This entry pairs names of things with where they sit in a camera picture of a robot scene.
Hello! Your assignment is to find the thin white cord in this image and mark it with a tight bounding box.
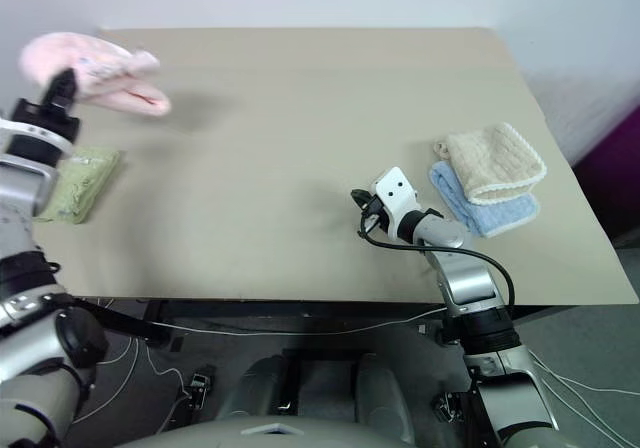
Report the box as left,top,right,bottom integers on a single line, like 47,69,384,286
527,350,640,448
74,297,454,422

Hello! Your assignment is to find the blue folded towel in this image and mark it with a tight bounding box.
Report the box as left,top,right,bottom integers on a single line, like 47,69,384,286
429,161,542,240

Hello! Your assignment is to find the black table frame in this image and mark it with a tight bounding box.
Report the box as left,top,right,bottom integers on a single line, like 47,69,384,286
64,297,454,345

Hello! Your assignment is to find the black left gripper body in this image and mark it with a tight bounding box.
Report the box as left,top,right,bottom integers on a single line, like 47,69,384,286
9,97,82,145

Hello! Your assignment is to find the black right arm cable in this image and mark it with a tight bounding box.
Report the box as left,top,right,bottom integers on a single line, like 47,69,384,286
358,226,517,315

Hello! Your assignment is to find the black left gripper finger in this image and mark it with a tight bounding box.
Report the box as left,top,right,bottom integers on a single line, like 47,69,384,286
41,70,66,110
60,66,80,113

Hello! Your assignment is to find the grey rounded shape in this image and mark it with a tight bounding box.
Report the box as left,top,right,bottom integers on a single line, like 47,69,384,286
218,352,302,422
353,351,417,445

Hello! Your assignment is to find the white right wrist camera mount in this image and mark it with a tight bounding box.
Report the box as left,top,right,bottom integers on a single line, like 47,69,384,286
374,166,420,235

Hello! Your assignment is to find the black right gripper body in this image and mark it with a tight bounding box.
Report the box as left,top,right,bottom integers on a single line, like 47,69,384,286
366,192,392,235

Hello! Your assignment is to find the pink fluffy towel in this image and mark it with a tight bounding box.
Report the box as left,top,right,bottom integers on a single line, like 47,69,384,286
18,31,173,118

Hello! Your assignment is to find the black floor clamp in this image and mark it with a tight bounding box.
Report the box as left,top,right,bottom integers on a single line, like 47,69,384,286
432,391,472,425
185,364,217,410

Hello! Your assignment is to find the green folded towel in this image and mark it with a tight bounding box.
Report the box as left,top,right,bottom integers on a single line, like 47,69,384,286
33,146,122,226

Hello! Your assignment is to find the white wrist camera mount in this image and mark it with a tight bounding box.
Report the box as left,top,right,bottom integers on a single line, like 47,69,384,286
374,166,420,235
0,116,74,159

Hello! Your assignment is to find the beige folded towel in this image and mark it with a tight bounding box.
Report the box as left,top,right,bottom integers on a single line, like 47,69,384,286
432,121,548,206

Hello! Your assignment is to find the purple object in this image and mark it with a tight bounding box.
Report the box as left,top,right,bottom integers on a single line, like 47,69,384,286
571,98,640,250

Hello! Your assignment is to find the silver robot torso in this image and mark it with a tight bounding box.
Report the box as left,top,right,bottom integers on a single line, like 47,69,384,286
113,411,504,448

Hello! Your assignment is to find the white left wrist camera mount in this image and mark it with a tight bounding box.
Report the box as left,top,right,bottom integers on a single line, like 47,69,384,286
0,116,74,159

